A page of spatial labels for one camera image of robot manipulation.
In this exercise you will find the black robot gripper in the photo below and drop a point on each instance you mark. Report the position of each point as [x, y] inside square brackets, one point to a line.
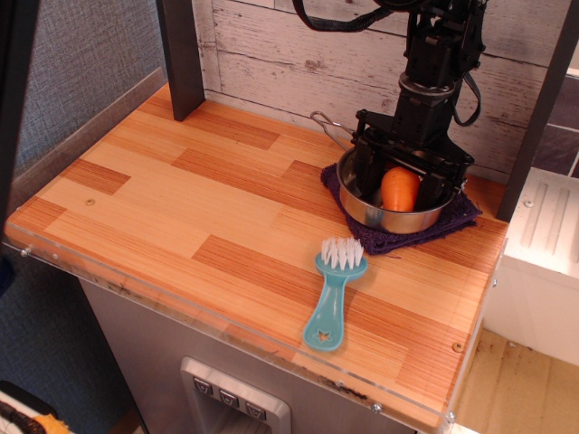
[416, 138]

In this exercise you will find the orange plastic toy carrot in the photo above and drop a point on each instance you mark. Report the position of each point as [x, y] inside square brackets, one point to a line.
[399, 190]

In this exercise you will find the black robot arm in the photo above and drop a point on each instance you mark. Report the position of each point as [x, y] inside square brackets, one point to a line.
[443, 45]

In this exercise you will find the small stainless steel pot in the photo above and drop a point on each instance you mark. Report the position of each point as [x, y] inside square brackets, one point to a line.
[368, 209]

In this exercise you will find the yellow orange fabric object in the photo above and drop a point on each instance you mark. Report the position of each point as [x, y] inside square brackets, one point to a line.
[51, 425]

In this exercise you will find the dark purple knitted cloth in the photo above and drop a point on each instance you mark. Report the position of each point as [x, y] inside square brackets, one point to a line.
[458, 215]

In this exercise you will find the teal scrub brush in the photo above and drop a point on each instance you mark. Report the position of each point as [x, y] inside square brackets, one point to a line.
[340, 261]

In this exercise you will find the white toy sink unit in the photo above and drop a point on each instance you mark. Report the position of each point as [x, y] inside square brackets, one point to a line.
[533, 300]

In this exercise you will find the clear acrylic edge guard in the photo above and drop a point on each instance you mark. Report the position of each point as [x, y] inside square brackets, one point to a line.
[410, 320]

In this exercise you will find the silver dispenser panel with buttons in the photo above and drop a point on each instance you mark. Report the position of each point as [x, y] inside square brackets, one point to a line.
[219, 400]

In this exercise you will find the grey toy fridge cabinet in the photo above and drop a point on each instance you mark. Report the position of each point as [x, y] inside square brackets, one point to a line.
[149, 346]

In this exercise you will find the dark grey right post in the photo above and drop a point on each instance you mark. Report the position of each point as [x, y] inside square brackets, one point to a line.
[561, 59]

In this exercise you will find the dark grey post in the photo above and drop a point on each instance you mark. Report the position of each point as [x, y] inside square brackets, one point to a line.
[561, 59]
[183, 66]

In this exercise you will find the dark grey left post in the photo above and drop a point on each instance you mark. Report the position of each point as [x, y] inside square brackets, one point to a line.
[183, 66]

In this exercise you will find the grey left side rail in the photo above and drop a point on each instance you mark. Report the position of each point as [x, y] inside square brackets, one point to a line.
[32, 179]

